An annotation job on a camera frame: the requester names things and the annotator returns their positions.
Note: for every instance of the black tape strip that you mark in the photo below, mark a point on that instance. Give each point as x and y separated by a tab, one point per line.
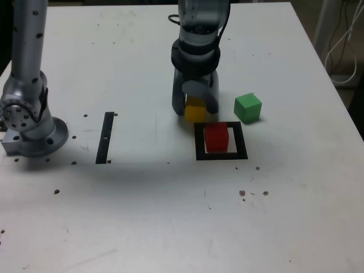
103	142

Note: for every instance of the yellow cube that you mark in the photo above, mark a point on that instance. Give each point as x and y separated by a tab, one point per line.
194	113

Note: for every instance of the beige box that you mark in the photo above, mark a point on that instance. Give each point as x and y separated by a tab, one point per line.
345	79

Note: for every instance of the black tape square outline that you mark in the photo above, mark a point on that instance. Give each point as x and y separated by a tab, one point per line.
199	142

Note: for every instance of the green cube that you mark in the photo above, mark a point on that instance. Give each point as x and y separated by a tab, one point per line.
247	109

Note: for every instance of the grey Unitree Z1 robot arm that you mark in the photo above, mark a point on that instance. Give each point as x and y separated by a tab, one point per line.
28	57

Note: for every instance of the white frame post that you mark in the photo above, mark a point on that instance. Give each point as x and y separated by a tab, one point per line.
322	22

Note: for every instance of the red cube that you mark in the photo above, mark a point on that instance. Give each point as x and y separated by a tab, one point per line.
216	139

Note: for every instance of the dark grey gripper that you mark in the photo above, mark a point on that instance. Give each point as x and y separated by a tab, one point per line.
196	77

